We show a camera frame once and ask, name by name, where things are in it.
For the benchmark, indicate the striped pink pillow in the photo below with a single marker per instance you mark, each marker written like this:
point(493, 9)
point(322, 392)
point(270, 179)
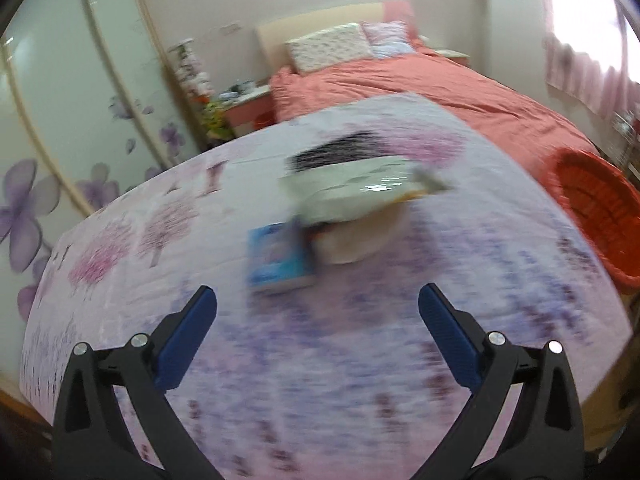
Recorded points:
point(388, 39)

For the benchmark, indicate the pink curtain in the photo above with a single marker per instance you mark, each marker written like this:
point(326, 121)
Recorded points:
point(592, 54)

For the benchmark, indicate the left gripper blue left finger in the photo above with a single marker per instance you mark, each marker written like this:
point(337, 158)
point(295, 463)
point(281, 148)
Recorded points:
point(179, 336)

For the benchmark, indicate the black polka dot hairbrush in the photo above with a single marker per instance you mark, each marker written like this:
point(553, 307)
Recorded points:
point(355, 146)

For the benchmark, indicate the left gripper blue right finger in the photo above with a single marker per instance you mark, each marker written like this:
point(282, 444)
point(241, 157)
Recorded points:
point(457, 336)

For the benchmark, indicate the red paper cup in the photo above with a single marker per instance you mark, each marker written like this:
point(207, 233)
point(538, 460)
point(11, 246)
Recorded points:
point(352, 241)

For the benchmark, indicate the bed with coral duvet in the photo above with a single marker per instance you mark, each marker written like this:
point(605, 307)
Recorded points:
point(526, 130)

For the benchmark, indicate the floral pink purple tablecloth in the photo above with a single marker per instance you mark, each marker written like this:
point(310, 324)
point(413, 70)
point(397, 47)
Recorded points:
point(339, 379)

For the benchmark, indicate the nightstand right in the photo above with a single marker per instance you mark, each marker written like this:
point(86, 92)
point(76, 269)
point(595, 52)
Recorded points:
point(455, 56)

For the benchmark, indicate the pink nightstand left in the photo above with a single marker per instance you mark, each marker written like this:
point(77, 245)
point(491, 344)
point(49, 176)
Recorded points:
point(247, 112)

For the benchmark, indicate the cream pink headboard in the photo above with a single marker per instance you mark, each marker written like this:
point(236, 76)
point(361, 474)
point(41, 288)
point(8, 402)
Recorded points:
point(274, 35)

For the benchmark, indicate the red laundry basket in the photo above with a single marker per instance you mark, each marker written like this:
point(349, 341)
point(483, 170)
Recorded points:
point(604, 206)

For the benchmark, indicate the floral white pillow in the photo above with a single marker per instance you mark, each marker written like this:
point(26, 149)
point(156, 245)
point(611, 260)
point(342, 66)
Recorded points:
point(329, 47)

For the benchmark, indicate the floral sliding wardrobe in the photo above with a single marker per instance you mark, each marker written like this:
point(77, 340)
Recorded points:
point(88, 113)

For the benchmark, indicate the silver snack bag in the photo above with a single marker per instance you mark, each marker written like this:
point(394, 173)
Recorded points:
point(350, 190)

